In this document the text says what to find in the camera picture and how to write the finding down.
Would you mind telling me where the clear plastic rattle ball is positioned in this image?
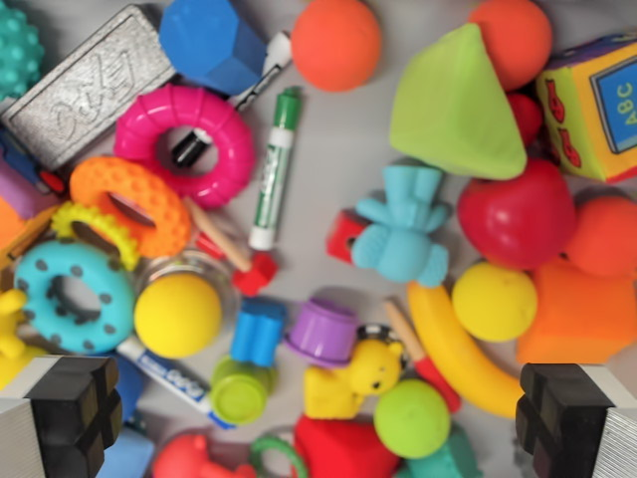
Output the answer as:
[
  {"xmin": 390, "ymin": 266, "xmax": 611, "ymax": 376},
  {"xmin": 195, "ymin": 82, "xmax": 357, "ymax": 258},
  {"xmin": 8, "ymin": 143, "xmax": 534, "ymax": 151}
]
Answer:
[{"xmin": 141, "ymin": 248, "xmax": 243, "ymax": 320}]

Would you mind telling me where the red toy apple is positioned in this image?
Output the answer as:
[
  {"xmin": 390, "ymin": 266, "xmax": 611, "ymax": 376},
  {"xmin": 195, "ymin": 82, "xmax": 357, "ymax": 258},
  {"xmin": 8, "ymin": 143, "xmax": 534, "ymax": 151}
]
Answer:
[{"xmin": 456, "ymin": 157, "xmax": 578, "ymax": 273}]

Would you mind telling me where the pink ribbed ring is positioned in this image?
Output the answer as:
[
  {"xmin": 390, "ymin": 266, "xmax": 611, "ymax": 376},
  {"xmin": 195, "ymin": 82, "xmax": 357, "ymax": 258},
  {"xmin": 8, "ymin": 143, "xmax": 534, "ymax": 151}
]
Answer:
[{"xmin": 112, "ymin": 82, "xmax": 258, "ymax": 210}]

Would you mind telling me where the red tool wooden handle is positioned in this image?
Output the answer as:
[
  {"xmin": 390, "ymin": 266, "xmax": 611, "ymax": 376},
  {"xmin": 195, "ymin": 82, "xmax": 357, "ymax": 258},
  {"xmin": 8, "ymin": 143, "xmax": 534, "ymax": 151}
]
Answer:
[{"xmin": 382, "ymin": 297, "xmax": 463, "ymax": 414}]

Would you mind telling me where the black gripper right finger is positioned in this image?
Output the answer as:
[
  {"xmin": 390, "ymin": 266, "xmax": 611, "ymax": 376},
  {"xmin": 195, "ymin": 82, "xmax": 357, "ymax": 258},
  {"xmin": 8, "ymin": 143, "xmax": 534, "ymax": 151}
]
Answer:
[{"xmin": 515, "ymin": 361, "xmax": 637, "ymax": 478}]

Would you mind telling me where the green foam ball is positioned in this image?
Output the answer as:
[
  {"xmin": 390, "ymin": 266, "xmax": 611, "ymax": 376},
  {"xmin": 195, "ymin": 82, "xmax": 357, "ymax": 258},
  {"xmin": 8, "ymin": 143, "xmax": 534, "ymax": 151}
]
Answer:
[{"xmin": 372, "ymin": 378, "xmax": 453, "ymax": 460}]

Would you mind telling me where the orange studded ring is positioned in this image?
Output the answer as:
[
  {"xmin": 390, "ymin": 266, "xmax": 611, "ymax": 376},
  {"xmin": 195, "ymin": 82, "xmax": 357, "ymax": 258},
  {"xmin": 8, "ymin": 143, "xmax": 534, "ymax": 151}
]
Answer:
[{"xmin": 68, "ymin": 155, "xmax": 193, "ymax": 260}]

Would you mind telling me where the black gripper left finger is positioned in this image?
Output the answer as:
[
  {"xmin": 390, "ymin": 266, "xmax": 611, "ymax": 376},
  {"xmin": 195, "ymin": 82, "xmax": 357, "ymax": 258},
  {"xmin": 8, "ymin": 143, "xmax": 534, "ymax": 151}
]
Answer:
[{"xmin": 0, "ymin": 354, "xmax": 124, "ymax": 478}]

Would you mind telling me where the orange foam ball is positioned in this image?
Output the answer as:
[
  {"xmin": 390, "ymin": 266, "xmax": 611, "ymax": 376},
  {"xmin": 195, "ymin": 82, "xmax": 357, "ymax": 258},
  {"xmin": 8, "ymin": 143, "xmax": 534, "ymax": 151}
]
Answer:
[
  {"xmin": 467, "ymin": 0, "xmax": 554, "ymax": 92},
  {"xmin": 290, "ymin": 0, "xmax": 383, "ymax": 94},
  {"xmin": 562, "ymin": 194, "xmax": 637, "ymax": 279}
]

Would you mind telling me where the white and black marker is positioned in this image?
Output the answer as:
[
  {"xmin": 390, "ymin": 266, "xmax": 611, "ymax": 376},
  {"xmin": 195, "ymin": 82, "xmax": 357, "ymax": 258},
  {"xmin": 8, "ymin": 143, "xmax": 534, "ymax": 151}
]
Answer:
[{"xmin": 229, "ymin": 30, "xmax": 294, "ymax": 114}]

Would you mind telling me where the fabric ABC cube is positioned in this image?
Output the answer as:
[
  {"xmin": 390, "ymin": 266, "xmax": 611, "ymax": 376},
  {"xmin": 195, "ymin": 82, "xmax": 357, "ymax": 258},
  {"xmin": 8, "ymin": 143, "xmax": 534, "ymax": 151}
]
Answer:
[{"xmin": 534, "ymin": 33, "xmax": 637, "ymax": 184}]

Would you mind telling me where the grey embossed eraser block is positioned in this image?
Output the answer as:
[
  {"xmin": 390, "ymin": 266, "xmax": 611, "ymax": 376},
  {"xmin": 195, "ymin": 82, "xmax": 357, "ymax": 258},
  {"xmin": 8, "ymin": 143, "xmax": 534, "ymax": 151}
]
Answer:
[{"xmin": 0, "ymin": 3, "xmax": 178, "ymax": 173}]

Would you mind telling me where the black marker cap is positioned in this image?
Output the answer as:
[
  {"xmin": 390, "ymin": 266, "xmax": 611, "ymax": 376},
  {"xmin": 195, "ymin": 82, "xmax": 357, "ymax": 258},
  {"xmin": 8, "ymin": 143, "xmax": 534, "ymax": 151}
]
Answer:
[{"xmin": 170, "ymin": 126, "xmax": 213, "ymax": 168}]

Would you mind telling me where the teal foam block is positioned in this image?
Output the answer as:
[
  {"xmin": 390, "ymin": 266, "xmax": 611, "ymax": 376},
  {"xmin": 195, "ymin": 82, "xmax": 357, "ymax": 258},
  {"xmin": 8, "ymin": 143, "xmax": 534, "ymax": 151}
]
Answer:
[{"xmin": 395, "ymin": 425, "xmax": 487, "ymax": 478}]

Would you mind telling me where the green foam cone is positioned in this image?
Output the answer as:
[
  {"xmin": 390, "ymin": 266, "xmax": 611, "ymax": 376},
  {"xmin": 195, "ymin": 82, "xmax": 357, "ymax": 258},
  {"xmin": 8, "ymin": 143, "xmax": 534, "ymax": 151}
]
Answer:
[{"xmin": 388, "ymin": 22, "xmax": 529, "ymax": 181}]

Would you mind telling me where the red rubber figure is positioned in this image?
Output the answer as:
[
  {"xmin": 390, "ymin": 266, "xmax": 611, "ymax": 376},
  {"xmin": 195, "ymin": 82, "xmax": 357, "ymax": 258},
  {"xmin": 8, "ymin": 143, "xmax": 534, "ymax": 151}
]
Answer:
[{"xmin": 151, "ymin": 432, "xmax": 259, "ymax": 478}]

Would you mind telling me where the blue octagonal block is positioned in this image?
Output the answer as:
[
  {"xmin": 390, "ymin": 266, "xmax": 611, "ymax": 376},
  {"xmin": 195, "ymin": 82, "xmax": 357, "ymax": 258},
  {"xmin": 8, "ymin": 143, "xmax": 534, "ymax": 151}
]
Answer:
[{"xmin": 157, "ymin": 0, "xmax": 270, "ymax": 97}]

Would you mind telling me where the red block with hole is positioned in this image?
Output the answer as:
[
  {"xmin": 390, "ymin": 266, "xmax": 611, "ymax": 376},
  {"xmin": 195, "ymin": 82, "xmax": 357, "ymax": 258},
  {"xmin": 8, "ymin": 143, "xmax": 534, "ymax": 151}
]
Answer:
[{"xmin": 325, "ymin": 208, "xmax": 367, "ymax": 263}]

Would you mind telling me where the green plastic cup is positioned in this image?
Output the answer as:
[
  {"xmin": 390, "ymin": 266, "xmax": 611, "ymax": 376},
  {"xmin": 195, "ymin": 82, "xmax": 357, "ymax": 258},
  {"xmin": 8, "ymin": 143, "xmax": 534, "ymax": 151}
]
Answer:
[{"xmin": 208, "ymin": 356, "xmax": 279, "ymax": 427}]

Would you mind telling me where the green plastic ring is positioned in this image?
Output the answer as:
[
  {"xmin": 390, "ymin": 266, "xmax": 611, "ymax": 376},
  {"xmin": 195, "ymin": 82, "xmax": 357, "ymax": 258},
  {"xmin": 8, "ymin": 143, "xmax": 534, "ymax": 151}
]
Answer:
[{"xmin": 248, "ymin": 435, "xmax": 310, "ymax": 478}]

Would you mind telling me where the blue foam block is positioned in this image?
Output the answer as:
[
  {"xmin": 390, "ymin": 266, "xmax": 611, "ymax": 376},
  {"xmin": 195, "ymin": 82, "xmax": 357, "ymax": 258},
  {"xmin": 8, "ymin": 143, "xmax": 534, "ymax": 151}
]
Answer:
[{"xmin": 97, "ymin": 354, "xmax": 156, "ymax": 478}]

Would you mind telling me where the light blue rubber figure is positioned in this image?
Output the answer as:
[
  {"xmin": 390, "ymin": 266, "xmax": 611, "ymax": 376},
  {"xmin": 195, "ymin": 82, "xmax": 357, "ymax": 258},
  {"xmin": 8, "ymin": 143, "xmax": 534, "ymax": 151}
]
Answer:
[{"xmin": 350, "ymin": 161, "xmax": 452, "ymax": 290}]

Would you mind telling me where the orange foam block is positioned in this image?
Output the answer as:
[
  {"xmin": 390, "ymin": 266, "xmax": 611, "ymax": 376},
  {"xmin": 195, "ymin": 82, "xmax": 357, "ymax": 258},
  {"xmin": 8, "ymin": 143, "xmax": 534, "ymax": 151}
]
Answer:
[{"xmin": 516, "ymin": 258, "xmax": 637, "ymax": 367}]

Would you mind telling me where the red foam block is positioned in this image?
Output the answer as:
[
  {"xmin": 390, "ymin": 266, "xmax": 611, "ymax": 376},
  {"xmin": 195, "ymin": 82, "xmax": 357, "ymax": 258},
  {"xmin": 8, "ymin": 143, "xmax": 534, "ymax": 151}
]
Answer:
[{"xmin": 293, "ymin": 413, "xmax": 403, "ymax": 478}]

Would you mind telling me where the blue plastic block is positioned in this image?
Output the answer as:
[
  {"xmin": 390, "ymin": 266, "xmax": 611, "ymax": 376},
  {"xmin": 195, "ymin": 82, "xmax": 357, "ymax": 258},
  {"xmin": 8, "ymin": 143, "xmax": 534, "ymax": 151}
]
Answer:
[{"xmin": 229, "ymin": 297, "xmax": 289, "ymax": 369}]

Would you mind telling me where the purple and orange fabric toy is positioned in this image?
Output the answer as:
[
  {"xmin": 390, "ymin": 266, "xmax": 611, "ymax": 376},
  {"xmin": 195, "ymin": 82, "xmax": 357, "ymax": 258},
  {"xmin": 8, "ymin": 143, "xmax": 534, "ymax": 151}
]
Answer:
[{"xmin": 0, "ymin": 157, "xmax": 64, "ymax": 280}]

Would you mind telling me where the yellow rubber figure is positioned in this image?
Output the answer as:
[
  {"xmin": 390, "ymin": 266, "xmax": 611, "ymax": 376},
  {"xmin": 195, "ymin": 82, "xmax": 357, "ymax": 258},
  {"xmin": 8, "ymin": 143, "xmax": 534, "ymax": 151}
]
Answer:
[{"xmin": 0, "ymin": 288, "xmax": 49, "ymax": 392}]

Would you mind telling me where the green dry erase marker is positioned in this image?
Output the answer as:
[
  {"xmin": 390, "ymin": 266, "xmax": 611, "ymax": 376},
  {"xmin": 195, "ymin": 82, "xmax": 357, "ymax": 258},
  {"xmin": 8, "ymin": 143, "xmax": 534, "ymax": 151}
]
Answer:
[{"xmin": 247, "ymin": 85, "xmax": 304, "ymax": 253}]

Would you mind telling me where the teal ring with grey dots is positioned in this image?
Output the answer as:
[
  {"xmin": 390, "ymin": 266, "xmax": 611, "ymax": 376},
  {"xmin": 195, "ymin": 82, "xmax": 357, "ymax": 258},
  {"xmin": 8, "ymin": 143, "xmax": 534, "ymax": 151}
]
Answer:
[{"xmin": 12, "ymin": 239, "xmax": 136, "ymax": 356}]

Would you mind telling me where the yellow toy banana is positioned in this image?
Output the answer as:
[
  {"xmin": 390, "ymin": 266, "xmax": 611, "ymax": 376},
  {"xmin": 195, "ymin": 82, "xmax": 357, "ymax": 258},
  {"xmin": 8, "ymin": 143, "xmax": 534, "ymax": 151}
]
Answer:
[{"xmin": 406, "ymin": 281, "xmax": 525, "ymax": 419}]

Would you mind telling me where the yellow bumpy ring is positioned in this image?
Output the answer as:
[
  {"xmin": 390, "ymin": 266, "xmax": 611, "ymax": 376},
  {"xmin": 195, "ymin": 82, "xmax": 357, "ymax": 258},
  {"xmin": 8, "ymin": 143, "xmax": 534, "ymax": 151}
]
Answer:
[{"xmin": 50, "ymin": 200, "xmax": 141, "ymax": 273}]

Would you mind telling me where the blue and white marker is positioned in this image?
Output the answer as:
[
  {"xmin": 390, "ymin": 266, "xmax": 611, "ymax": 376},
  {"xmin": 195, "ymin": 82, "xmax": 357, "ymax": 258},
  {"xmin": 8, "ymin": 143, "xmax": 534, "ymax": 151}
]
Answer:
[{"xmin": 116, "ymin": 339, "xmax": 238, "ymax": 430}]

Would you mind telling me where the blue toy car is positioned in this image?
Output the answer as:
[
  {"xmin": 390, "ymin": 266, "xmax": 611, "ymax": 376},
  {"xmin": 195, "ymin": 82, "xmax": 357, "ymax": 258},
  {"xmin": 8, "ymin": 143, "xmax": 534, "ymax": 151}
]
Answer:
[{"xmin": 0, "ymin": 124, "xmax": 69, "ymax": 196}]

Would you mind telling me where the teal spiky ball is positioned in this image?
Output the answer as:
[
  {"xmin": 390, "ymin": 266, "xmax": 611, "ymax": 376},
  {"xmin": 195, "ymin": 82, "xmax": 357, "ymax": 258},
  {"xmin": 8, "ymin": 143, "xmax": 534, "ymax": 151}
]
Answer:
[{"xmin": 0, "ymin": 5, "xmax": 42, "ymax": 104}]

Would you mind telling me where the black and white checkered piece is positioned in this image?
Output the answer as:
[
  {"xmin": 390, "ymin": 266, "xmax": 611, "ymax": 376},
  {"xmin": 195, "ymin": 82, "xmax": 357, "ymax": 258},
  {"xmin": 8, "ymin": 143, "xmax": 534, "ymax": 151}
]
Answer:
[{"xmin": 355, "ymin": 323, "xmax": 417, "ymax": 379}]

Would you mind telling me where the small red ball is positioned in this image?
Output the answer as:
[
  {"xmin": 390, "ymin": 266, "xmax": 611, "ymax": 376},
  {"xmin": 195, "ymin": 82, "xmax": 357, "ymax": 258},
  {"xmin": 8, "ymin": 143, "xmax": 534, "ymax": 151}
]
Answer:
[{"xmin": 506, "ymin": 92, "xmax": 544, "ymax": 146}]

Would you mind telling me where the red toy hammer wooden handle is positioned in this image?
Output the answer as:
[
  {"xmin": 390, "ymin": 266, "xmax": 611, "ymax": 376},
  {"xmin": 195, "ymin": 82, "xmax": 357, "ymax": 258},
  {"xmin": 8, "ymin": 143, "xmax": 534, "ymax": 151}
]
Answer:
[{"xmin": 183, "ymin": 196, "xmax": 279, "ymax": 299}]

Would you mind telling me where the purple plastic cup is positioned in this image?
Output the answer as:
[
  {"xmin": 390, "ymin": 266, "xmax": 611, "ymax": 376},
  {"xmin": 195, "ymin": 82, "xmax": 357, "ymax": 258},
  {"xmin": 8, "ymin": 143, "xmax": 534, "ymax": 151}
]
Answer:
[{"xmin": 283, "ymin": 297, "xmax": 360, "ymax": 370}]

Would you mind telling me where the yellow rubber bear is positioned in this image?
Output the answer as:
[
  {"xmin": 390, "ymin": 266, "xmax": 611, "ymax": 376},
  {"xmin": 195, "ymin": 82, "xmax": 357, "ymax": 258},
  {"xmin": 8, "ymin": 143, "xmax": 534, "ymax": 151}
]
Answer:
[{"xmin": 303, "ymin": 339, "xmax": 405, "ymax": 420}]

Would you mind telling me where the yellow foam ball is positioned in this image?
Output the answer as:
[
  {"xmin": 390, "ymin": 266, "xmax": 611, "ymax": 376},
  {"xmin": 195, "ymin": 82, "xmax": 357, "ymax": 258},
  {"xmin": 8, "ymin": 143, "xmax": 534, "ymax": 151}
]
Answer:
[
  {"xmin": 450, "ymin": 261, "xmax": 539, "ymax": 344},
  {"xmin": 132, "ymin": 272, "xmax": 223, "ymax": 360}
]

